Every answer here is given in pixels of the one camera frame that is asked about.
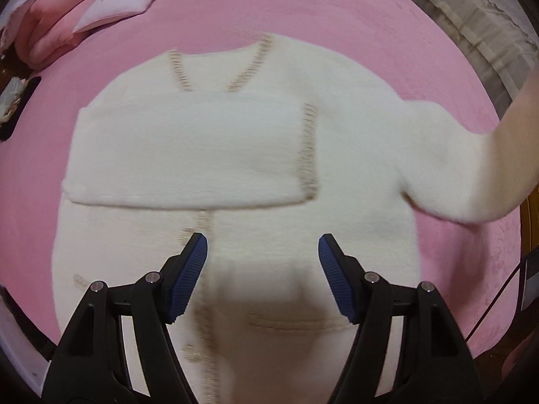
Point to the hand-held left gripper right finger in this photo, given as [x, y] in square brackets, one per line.
[337, 277]

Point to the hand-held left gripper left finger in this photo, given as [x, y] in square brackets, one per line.
[191, 275]

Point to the white fuzzy cardigan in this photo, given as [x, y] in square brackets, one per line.
[236, 155]

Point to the person's right forearm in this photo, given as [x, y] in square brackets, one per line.
[516, 147]

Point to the pink bed blanket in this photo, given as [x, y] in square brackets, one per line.
[337, 21]

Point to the light pink printed pillow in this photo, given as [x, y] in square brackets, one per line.
[122, 2]

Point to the folded pink quilt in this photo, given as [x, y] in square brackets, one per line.
[50, 21]

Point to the cream lace bedding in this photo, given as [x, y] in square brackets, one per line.
[476, 12]

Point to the white bed frame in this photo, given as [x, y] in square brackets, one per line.
[21, 336]

